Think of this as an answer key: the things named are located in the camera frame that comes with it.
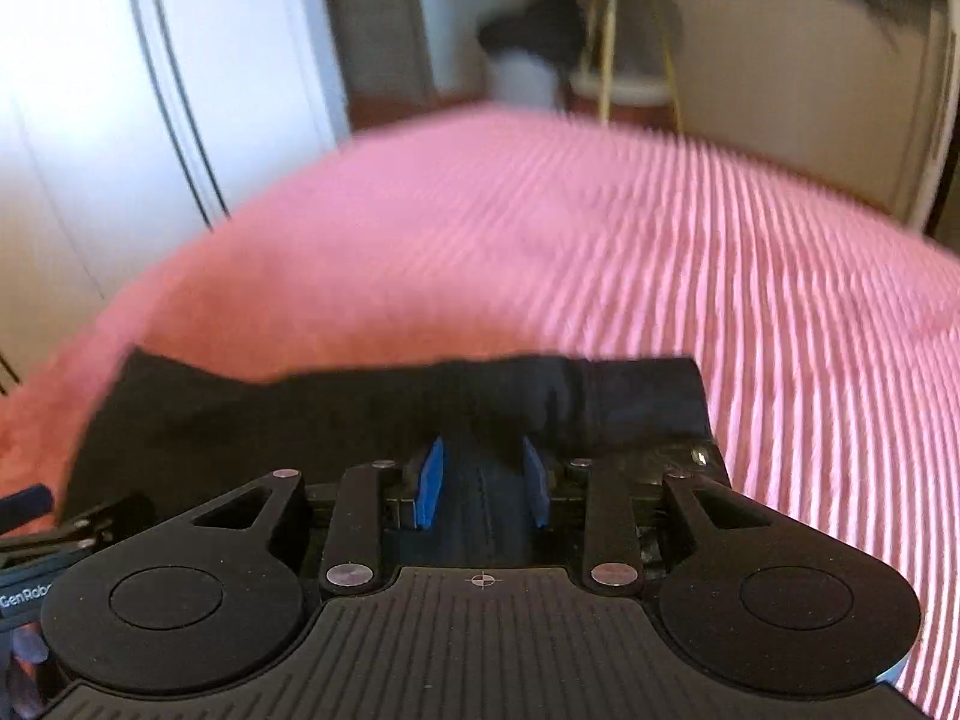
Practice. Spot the pink ribbed blanket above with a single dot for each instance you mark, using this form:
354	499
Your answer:
562	240

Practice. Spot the white gold-legged side table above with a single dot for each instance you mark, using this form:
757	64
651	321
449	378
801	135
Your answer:
622	86

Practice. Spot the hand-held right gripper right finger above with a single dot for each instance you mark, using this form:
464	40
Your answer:
536	484

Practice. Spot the white tower fan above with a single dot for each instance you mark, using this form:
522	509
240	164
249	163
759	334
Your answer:
926	127

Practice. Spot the black pants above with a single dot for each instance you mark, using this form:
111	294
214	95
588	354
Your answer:
262	427

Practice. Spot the grey door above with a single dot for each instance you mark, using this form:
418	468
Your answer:
375	22

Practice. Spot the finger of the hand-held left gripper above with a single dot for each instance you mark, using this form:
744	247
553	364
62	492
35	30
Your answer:
105	521
26	504

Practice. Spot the white laundry basket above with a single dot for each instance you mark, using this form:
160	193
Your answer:
521	79

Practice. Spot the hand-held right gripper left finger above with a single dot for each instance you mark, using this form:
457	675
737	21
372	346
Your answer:
431	484

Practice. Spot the white wardrobe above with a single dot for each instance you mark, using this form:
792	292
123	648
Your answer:
112	90

